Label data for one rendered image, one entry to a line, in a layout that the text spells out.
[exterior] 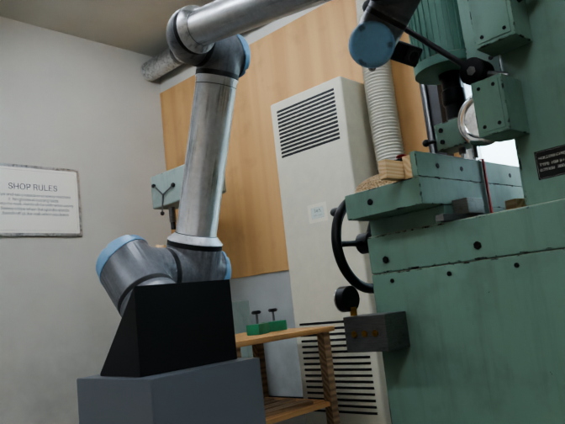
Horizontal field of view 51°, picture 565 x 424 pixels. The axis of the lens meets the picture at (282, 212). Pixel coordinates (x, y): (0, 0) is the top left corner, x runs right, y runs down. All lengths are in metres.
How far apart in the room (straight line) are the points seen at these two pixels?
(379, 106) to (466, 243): 1.92
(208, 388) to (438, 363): 0.50
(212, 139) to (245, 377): 0.61
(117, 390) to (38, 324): 2.71
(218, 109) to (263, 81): 2.42
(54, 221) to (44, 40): 1.26
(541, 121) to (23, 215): 3.29
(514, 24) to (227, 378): 0.96
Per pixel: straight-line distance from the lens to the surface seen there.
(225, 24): 1.38
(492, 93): 1.31
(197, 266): 1.56
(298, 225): 3.25
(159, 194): 3.92
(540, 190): 1.34
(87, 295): 4.18
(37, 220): 4.07
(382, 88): 3.17
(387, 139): 3.09
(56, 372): 4.07
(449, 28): 1.57
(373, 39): 1.23
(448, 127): 1.54
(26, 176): 4.11
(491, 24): 1.36
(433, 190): 1.31
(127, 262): 1.48
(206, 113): 1.57
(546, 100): 1.36
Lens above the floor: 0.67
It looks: 9 degrees up
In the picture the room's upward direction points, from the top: 6 degrees counter-clockwise
